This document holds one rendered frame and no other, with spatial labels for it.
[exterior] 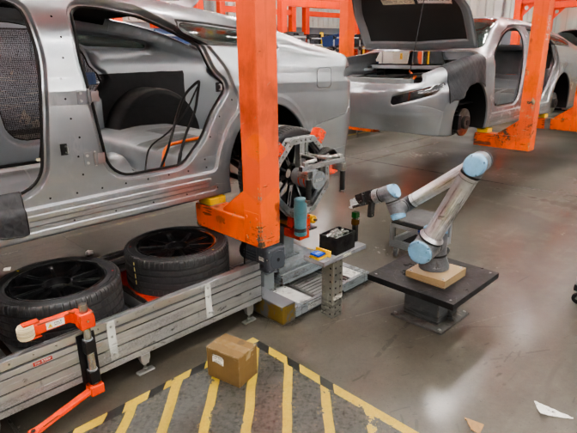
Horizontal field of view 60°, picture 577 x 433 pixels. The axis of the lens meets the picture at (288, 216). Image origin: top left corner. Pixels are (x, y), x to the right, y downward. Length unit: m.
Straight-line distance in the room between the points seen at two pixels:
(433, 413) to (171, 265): 1.62
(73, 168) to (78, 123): 0.24
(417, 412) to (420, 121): 3.76
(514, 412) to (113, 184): 2.42
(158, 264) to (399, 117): 3.57
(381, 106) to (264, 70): 3.13
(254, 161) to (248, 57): 0.58
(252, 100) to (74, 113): 0.95
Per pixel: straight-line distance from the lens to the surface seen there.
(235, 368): 2.73
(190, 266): 3.04
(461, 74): 5.97
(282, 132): 3.37
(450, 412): 2.72
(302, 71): 3.87
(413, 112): 5.77
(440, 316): 3.35
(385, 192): 3.10
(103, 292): 2.81
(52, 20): 2.98
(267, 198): 3.01
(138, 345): 2.88
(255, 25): 2.86
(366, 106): 5.98
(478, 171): 2.84
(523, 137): 6.56
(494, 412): 2.79
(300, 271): 3.68
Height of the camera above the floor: 1.67
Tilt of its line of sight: 18 degrees down
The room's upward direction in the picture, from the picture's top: 1 degrees counter-clockwise
